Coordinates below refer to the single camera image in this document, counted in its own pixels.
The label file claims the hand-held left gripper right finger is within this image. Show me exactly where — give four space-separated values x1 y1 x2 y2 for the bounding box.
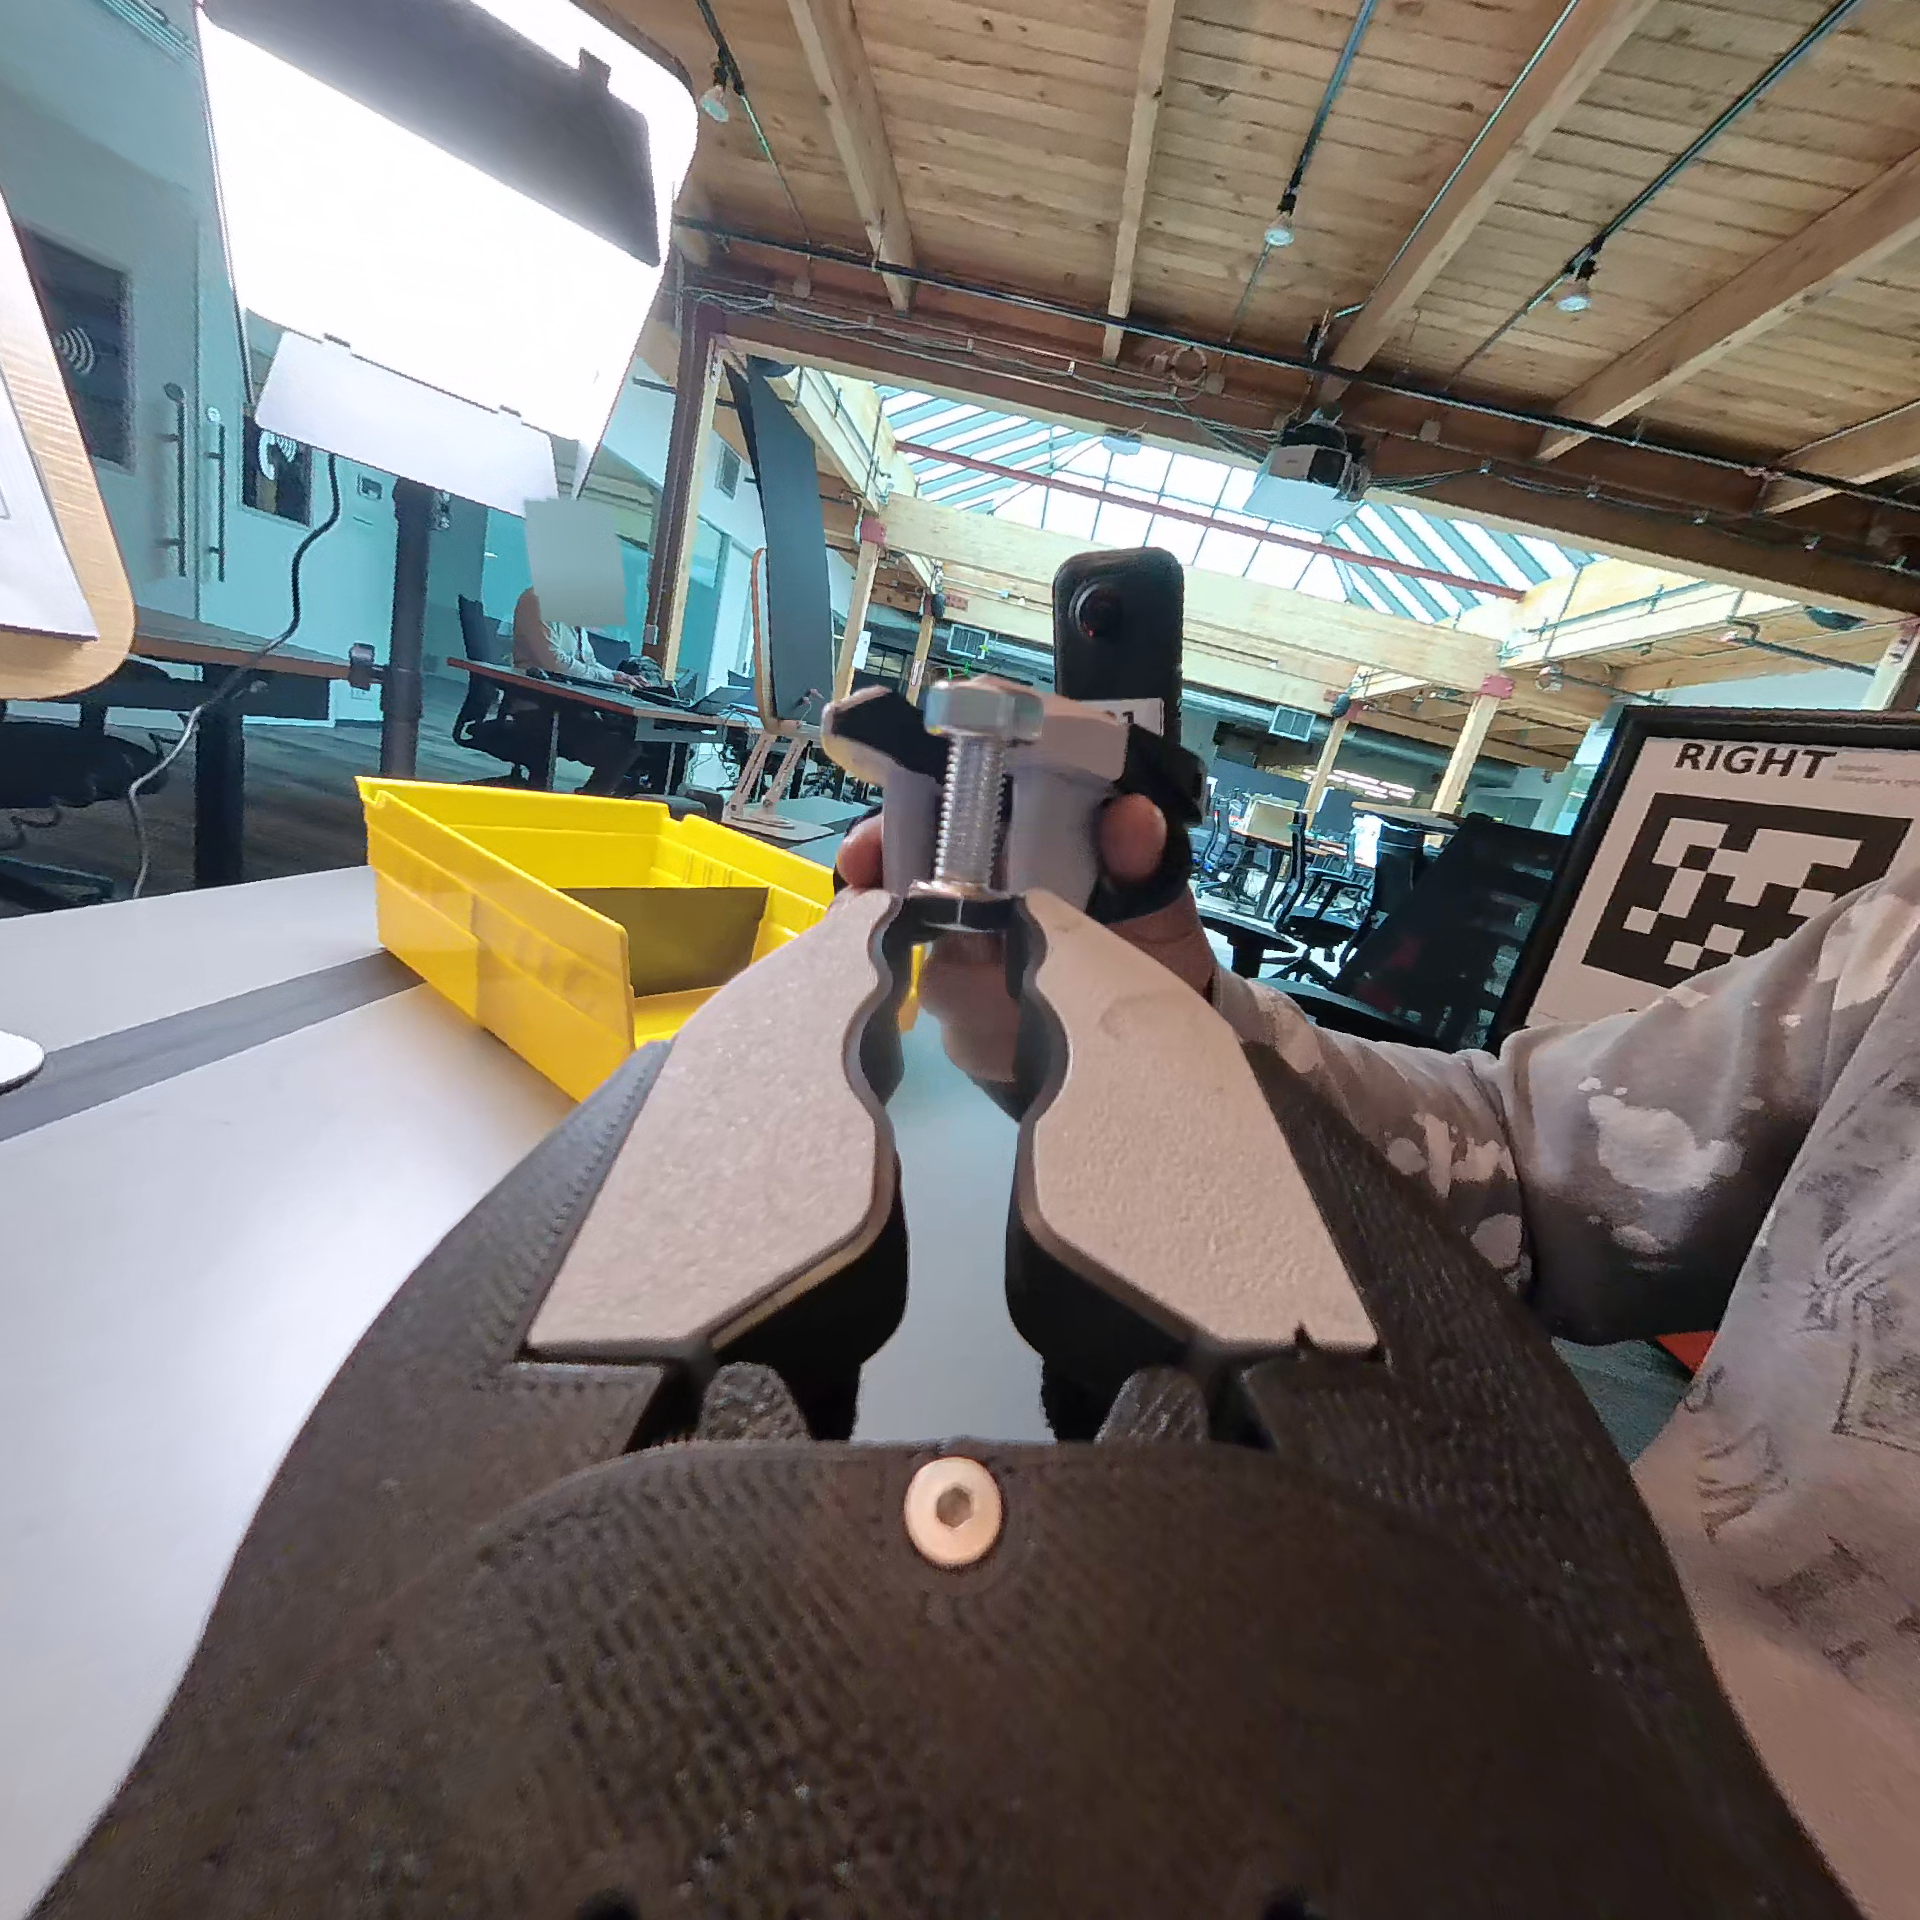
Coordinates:
1009 892 1381 1366

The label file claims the wooden panel stand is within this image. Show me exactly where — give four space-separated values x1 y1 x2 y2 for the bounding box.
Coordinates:
727 697 843 819

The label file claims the person's right forearm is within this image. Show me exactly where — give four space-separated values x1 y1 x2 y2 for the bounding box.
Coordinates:
1213 886 1920 1344

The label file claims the steel hex bolt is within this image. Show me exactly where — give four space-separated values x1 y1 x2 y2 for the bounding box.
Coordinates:
898 733 1009 940

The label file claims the dark olive bin divider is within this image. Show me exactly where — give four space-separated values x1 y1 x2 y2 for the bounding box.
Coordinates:
557 886 774 1001

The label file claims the yellow plastic storage bin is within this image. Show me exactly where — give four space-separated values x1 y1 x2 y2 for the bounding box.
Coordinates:
357 775 921 1103

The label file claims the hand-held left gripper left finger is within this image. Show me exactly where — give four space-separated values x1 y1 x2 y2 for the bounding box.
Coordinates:
522 892 910 1366

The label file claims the white studio light panel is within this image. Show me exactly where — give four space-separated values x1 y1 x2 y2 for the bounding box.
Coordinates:
196 0 704 502

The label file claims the framed marker board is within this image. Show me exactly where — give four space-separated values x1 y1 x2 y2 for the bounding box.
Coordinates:
1492 704 1920 1039

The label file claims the person's grey patterned sweatshirt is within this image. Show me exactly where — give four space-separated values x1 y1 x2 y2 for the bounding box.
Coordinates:
1627 1082 1920 1920

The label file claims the person's right hand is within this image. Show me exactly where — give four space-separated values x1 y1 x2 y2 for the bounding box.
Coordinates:
831 794 1221 1124

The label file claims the black curved panel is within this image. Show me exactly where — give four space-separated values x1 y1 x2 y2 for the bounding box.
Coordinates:
727 361 839 698

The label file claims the steel hex nut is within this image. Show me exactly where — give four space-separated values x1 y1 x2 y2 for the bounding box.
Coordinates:
925 681 1047 741

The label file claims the dark light stand pole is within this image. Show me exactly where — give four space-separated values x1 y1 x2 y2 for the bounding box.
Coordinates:
378 480 440 782

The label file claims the wooden-edged white board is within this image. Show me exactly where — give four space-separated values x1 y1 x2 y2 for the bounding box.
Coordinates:
0 197 140 698

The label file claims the ceiling projector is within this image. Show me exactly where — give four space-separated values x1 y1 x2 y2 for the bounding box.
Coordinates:
1243 421 1373 526

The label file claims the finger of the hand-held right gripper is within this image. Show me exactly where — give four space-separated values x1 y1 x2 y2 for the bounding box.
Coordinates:
820 683 946 792
1025 702 1131 788

